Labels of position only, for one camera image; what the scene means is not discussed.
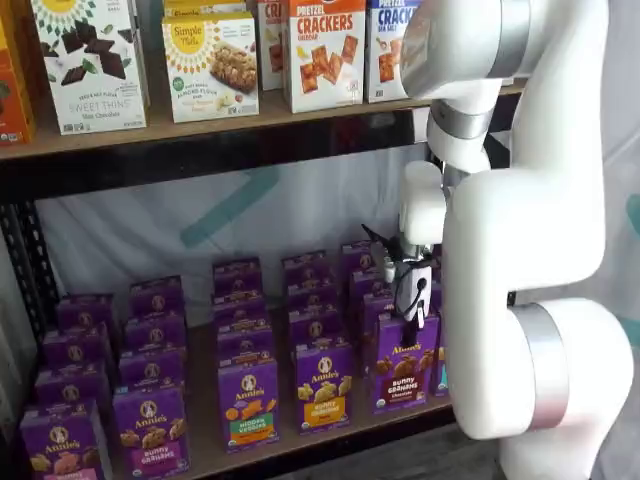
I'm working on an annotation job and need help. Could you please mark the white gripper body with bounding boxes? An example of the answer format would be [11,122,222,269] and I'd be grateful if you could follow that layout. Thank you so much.
[393,257,436,322]

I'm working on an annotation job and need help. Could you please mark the Annie's chocolate bunny grahams box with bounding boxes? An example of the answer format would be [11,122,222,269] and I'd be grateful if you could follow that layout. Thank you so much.
[371,312,443,416]

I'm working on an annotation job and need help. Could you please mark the Annie's teal label purple box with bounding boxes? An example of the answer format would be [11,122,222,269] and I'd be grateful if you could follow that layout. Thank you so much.
[430,344,451,399]

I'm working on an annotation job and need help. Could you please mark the Annie's honey bunny grahams box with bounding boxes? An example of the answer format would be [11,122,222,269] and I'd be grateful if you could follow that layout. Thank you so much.
[295,342,354,435]

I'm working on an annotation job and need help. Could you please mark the Annie's hidden veggies box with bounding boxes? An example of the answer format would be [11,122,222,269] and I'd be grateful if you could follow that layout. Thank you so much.
[217,357,282,455]

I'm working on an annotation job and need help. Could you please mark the wooden lower shelf board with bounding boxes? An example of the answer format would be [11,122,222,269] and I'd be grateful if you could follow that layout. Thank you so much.
[99,294,457,480]

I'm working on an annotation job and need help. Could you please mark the wooden shelf board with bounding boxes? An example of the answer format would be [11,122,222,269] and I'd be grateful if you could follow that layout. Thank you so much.
[0,79,527,162]
[99,294,457,480]

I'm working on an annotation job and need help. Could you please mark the pretzel crackers sea salt box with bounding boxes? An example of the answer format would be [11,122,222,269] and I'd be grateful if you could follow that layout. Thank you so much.
[365,0,426,105]

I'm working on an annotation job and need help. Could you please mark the pretzel crackers cheddar box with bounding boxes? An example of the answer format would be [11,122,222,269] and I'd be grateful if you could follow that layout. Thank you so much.
[283,0,366,115]

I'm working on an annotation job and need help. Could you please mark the wooden upper shelf board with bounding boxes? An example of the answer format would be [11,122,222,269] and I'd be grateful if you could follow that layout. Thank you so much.
[0,79,527,162]

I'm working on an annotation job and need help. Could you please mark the Annie's magenta label grahams box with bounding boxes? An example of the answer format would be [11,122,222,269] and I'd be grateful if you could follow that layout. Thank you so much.
[112,384,192,474]

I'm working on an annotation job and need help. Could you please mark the red print crackers box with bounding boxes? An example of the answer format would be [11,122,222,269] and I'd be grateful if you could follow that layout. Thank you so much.
[256,0,289,93]

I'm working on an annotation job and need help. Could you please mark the Simple Mills almond bars box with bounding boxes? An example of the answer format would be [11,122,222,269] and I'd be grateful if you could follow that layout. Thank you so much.
[160,11,261,124]

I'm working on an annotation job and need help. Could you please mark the Simple Mills yellow box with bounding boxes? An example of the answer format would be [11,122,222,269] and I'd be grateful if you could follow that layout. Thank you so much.
[162,0,249,21]

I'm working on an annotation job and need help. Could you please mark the Annie's pink label purple box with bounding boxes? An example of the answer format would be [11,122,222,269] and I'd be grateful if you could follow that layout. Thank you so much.
[19,399,110,480]

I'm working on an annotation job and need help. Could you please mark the Sweet Thins mint chocolate box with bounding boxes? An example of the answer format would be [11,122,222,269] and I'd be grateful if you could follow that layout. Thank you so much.
[29,0,150,137]

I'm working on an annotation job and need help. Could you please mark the orange snack box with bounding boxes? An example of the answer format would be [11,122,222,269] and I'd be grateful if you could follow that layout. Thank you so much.
[0,0,38,148]

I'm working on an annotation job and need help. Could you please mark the white backdrop sheet teal stripes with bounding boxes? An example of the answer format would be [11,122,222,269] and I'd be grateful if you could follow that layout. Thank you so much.
[0,0,640,480]

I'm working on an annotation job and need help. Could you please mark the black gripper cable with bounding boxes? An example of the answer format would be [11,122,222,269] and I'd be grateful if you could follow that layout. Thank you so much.
[394,267,431,317]

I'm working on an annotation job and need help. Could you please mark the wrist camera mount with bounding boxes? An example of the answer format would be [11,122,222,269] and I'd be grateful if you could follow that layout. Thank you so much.
[360,223,402,281]

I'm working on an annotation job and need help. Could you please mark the black metal shelf frame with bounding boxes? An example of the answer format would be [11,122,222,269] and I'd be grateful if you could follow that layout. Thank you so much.
[0,92,514,480]

